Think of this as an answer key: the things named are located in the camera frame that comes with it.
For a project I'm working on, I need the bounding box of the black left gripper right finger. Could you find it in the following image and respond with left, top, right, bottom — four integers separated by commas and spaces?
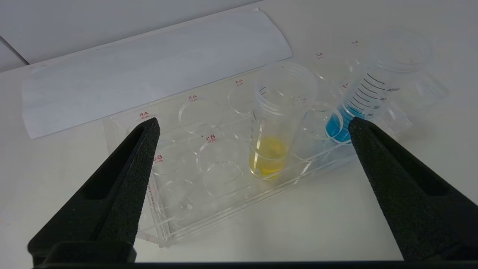
348, 117, 478, 262

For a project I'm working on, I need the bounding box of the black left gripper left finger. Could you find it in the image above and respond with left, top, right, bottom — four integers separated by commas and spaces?
28, 117, 161, 266

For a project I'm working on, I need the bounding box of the test tube with yellow liquid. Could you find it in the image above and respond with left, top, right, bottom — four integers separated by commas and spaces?
248, 62, 319, 180

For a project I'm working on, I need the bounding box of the clear plastic test tube rack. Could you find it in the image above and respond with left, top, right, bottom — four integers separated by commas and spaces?
103, 34, 450, 248

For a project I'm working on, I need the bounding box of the test tube with blue liquid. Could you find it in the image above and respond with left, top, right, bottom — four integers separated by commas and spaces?
325, 30, 435, 144

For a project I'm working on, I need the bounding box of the white paper sheet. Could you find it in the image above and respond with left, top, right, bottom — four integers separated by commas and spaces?
22, 8, 293, 139

